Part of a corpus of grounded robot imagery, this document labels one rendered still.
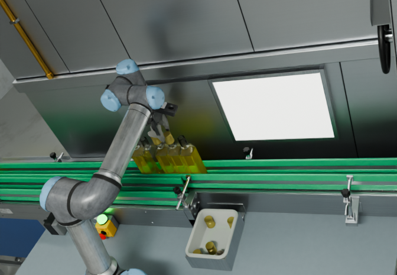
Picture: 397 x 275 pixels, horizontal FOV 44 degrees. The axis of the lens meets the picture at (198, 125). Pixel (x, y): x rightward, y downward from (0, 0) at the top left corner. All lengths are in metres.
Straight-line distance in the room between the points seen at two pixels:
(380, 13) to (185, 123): 0.96
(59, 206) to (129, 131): 0.31
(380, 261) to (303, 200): 0.34
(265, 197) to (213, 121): 0.37
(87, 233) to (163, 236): 0.56
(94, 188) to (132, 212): 0.70
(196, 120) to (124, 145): 0.53
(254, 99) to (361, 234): 0.63
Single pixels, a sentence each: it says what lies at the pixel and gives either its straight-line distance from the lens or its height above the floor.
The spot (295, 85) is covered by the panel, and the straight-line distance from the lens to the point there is 1.77.
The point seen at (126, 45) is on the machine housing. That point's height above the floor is 1.49.
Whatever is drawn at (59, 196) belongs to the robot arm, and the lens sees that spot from 1.56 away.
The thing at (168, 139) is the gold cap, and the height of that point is 1.15.
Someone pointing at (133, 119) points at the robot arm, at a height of 1.45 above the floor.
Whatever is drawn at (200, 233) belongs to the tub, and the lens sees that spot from 2.03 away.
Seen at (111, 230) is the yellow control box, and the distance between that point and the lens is 2.26.
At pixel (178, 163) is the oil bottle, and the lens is 2.01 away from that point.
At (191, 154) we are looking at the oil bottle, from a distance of 1.94.
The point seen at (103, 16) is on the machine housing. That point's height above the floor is 1.63.
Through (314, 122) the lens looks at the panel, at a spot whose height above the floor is 1.08.
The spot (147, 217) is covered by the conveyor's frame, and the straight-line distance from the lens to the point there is 2.17.
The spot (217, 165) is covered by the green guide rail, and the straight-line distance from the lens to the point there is 2.04.
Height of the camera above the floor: 2.33
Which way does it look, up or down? 38 degrees down
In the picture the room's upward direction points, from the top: 25 degrees counter-clockwise
